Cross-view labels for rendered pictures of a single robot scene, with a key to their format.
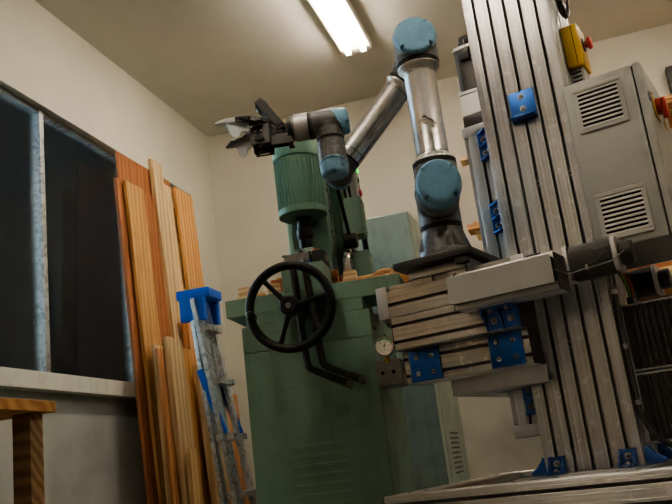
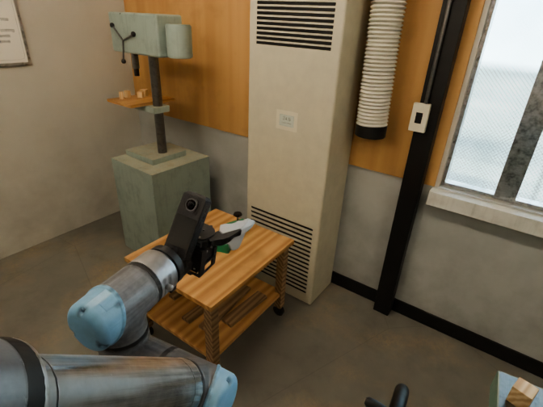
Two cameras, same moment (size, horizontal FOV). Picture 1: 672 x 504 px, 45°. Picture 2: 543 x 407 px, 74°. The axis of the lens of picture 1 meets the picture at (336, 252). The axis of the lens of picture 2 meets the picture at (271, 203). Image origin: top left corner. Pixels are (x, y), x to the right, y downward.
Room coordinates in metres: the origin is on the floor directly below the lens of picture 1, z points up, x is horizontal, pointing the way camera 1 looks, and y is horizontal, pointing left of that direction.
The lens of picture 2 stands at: (2.37, -0.32, 1.59)
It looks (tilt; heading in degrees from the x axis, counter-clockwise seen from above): 27 degrees down; 109
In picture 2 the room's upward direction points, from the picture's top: 3 degrees clockwise
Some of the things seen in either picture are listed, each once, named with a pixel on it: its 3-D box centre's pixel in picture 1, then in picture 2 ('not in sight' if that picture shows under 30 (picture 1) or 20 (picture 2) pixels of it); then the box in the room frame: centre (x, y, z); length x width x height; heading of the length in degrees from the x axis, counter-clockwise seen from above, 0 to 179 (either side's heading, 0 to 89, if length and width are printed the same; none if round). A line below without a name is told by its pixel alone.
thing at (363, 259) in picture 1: (360, 268); not in sight; (2.95, -0.09, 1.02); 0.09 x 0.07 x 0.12; 80
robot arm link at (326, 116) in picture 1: (329, 124); (116, 306); (2.04, -0.02, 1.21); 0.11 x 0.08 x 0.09; 86
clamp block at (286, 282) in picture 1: (307, 281); not in sight; (2.61, 0.11, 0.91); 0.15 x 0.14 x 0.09; 80
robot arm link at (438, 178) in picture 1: (426, 115); not in sight; (2.02, -0.29, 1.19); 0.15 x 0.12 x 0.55; 176
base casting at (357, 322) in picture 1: (324, 341); not in sight; (2.92, 0.08, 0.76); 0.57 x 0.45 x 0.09; 170
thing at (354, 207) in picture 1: (354, 218); not in sight; (2.98, -0.09, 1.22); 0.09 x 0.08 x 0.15; 170
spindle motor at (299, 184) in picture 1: (298, 178); not in sight; (2.80, 0.10, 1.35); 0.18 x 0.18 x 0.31
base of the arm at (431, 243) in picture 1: (443, 243); not in sight; (2.15, -0.30, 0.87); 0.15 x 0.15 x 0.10
